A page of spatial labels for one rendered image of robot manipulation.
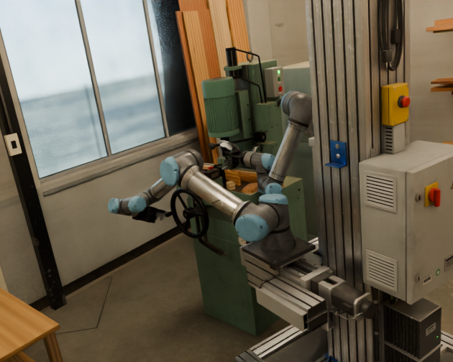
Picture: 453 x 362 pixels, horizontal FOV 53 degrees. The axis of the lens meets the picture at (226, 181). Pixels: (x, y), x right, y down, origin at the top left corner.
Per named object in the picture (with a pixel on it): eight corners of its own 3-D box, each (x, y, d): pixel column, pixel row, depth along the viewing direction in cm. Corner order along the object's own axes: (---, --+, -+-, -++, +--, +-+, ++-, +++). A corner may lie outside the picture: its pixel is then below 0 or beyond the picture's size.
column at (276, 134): (237, 182, 288) (223, 65, 266) (259, 172, 303) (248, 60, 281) (265, 187, 273) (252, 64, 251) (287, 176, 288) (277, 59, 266)
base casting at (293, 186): (188, 212, 275) (185, 197, 273) (249, 182, 314) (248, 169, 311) (244, 226, 245) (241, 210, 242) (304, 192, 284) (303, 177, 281)
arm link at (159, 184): (204, 138, 205) (149, 186, 237) (189, 145, 197) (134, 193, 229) (218, 161, 205) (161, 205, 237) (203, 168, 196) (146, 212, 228)
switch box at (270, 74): (266, 97, 263) (263, 69, 258) (277, 94, 270) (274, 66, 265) (275, 97, 259) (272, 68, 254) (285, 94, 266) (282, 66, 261)
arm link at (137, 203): (149, 191, 222) (134, 193, 229) (131, 199, 213) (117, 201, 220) (154, 206, 223) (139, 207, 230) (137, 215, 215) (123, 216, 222)
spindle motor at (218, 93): (202, 137, 258) (194, 81, 248) (223, 130, 269) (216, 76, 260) (224, 139, 246) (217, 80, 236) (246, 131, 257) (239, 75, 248)
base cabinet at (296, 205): (203, 312, 297) (187, 212, 275) (259, 274, 336) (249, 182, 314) (257, 337, 267) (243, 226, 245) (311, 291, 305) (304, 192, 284)
